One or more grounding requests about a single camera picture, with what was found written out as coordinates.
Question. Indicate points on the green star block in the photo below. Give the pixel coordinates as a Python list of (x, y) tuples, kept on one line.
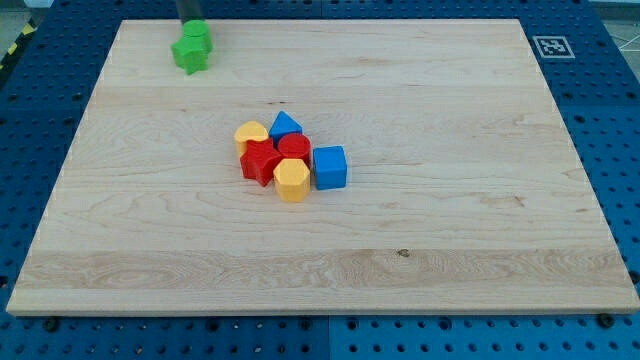
[(190, 54)]

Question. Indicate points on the red star block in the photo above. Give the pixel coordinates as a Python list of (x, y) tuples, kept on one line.
[(260, 160)]

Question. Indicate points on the black bolt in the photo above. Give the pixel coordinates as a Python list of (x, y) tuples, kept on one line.
[(51, 324), (605, 320)]

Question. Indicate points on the blue triangle block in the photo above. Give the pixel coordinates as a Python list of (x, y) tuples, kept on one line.
[(283, 125)]

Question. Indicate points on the black bolt right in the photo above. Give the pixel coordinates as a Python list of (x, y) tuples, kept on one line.
[(605, 320)]

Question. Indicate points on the wooden board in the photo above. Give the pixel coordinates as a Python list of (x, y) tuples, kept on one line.
[(464, 192)]

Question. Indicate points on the white fiducial marker tag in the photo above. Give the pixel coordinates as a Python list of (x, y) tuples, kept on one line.
[(553, 47)]

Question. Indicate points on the red cylinder block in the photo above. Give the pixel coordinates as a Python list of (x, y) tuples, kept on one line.
[(295, 146)]

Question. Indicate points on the yellow hexagon block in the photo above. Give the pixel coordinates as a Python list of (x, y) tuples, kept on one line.
[(292, 180)]

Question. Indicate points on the blue cube block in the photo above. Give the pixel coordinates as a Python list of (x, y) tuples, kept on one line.
[(330, 167)]

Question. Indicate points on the yellow half-round block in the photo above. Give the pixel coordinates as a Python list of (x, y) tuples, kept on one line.
[(249, 131)]

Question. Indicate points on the black bolt left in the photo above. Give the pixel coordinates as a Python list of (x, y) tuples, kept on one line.
[(51, 324)]

